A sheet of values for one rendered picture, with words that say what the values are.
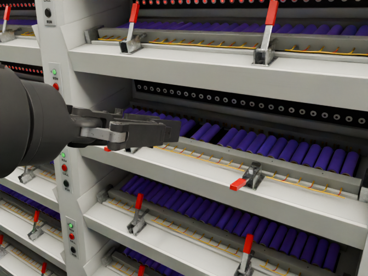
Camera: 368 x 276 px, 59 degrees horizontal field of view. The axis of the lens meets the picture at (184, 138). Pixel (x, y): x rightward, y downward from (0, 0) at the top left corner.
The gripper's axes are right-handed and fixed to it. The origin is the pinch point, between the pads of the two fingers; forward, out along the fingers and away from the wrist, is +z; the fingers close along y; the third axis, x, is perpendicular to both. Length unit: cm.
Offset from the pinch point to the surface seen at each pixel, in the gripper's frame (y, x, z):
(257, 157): -8.5, 3.2, 19.9
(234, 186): -9.3, 6.8, 9.6
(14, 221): 74, 46, 29
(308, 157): -16.2, 1.6, 23.4
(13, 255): 82, 64, 35
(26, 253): 77, 61, 37
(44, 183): 54, 26, 24
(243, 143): -4.2, 1.6, 23.4
